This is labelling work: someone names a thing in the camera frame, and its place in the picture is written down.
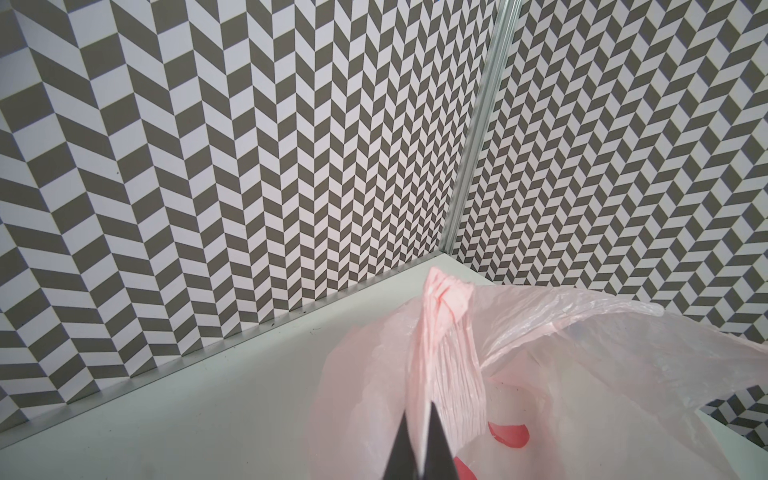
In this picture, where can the pink plastic bag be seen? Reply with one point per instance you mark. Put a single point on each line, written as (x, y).
(530, 383)

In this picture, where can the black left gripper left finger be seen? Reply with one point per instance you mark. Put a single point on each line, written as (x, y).
(401, 463)

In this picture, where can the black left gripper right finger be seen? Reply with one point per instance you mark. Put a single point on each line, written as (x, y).
(439, 462)

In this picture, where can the aluminium corner post right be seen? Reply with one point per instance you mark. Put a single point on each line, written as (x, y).
(501, 39)

